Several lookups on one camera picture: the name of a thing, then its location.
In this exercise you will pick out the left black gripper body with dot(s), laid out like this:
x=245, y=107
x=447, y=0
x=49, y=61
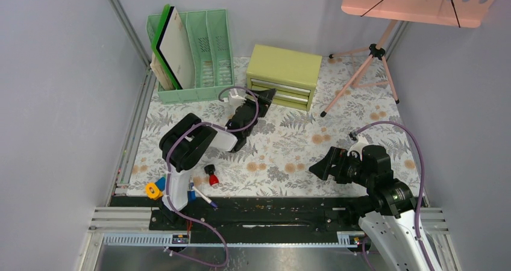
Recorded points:
x=253, y=105

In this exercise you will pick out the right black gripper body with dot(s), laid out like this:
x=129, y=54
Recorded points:
x=355, y=169

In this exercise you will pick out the yellow-green drawer cabinet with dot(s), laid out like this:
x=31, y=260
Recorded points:
x=293, y=74

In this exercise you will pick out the green Treehouse book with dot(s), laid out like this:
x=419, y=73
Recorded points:
x=160, y=74

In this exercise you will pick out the white perforated board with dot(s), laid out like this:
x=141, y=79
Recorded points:
x=177, y=51

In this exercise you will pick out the purple cartoon book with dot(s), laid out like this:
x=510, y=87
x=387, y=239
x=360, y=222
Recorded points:
x=170, y=83

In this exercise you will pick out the green clip file folder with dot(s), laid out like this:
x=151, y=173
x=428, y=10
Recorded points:
x=157, y=42

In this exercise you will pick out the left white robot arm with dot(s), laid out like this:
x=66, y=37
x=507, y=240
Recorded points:
x=185, y=144

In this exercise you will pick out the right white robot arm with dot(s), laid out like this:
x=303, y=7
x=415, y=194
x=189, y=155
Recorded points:
x=388, y=213

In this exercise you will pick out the red black stamp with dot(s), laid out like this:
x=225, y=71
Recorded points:
x=210, y=170

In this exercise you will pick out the floral table mat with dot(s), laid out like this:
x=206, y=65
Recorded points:
x=283, y=145

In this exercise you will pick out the mint green file organizer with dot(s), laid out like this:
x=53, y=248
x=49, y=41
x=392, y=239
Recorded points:
x=209, y=39

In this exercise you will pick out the white blue marker pen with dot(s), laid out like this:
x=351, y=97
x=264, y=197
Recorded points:
x=204, y=197

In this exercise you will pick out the blue block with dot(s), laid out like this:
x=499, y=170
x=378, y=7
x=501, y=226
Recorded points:
x=161, y=183

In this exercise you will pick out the yellow tape measure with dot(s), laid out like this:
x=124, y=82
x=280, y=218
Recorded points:
x=153, y=191

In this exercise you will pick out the pink music stand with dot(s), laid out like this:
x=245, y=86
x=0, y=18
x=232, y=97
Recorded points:
x=459, y=13

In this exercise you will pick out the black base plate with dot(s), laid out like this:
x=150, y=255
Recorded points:
x=257, y=220

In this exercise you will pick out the aluminium rail frame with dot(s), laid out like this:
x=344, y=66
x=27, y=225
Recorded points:
x=108, y=219

